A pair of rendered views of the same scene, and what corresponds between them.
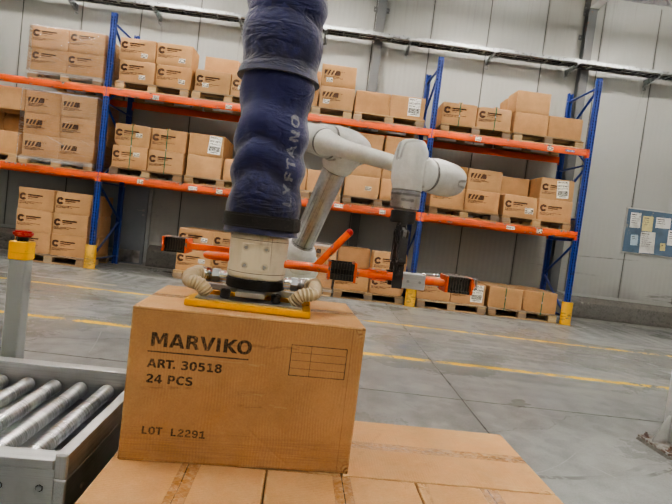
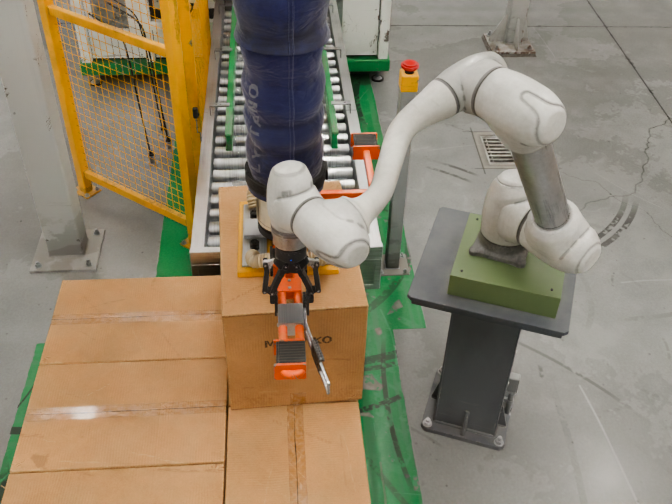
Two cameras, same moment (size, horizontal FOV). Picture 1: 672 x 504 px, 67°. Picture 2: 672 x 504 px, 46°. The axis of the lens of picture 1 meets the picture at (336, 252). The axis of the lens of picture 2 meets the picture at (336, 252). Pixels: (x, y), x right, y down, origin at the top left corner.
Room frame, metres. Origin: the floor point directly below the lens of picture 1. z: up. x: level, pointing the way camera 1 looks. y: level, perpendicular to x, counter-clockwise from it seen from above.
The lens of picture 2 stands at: (1.59, -1.63, 2.46)
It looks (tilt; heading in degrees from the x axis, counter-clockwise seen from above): 40 degrees down; 89
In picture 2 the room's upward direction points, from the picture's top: 2 degrees clockwise
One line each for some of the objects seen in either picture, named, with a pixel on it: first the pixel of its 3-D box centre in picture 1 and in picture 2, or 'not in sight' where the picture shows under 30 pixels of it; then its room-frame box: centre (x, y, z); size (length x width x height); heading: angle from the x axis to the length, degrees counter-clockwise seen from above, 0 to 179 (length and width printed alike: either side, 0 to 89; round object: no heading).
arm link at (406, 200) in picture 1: (405, 201); (290, 232); (1.53, -0.19, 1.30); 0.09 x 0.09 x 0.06
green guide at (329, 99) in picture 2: not in sight; (330, 56); (1.63, 2.13, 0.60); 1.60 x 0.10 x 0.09; 94
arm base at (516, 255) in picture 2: not in sight; (505, 234); (2.19, 0.37, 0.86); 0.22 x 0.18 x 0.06; 67
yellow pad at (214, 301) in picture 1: (250, 300); (254, 233); (1.40, 0.22, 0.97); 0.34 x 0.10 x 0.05; 94
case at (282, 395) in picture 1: (248, 370); (288, 289); (1.50, 0.22, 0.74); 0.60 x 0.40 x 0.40; 97
